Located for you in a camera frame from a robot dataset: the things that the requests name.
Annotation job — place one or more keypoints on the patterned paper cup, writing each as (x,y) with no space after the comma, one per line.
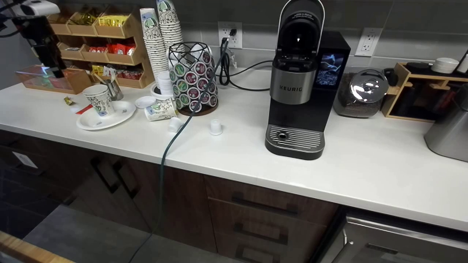
(161,108)
(99,98)

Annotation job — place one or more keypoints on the white wall outlet right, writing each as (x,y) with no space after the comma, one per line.
(368,41)

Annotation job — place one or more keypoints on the tall stack of paper cups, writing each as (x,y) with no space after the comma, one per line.
(168,22)

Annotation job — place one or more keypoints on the red tea packet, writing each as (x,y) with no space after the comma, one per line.
(83,109)

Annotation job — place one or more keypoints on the white wall outlet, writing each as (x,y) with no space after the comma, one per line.
(231,32)
(368,41)

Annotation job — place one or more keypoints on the white creamer pod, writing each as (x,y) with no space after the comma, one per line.
(215,127)
(174,124)

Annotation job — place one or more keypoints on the wire basket of coffee pods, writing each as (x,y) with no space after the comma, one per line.
(191,74)

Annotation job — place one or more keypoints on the yellow candy wrapper packet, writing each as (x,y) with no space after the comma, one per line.
(68,101)

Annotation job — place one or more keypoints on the white wall outlet left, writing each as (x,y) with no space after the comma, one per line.
(231,32)

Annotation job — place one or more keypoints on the white paper plate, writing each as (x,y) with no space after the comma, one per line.
(90,121)

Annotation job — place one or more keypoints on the small metal cup with spoons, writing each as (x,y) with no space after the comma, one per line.
(112,87)

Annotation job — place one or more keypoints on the robot arm with white wrist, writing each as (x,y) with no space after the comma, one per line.
(11,9)

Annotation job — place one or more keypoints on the black Keurig coffee machine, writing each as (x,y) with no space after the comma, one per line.
(305,73)

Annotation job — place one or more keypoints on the wooden rack on right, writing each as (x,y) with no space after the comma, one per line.
(419,93)

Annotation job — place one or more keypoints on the short stack of paper cups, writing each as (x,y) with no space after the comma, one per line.
(153,42)

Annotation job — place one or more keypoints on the patterned paper cup beside plate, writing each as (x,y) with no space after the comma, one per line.
(161,108)

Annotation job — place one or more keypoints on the white round jar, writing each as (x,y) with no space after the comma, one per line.
(444,64)

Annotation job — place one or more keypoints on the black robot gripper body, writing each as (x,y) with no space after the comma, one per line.
(42,39)

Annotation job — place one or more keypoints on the stainless steel container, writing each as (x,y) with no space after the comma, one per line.
(449,134)

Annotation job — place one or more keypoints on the wooden condiment shelf organizer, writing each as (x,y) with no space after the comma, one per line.
(102,42)

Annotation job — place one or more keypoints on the stack of white lids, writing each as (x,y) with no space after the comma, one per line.
(163,83)

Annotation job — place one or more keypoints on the wooden tea bag box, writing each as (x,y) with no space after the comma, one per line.
(73,80)

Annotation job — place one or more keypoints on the silver round appliance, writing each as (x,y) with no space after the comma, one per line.
(361,93)

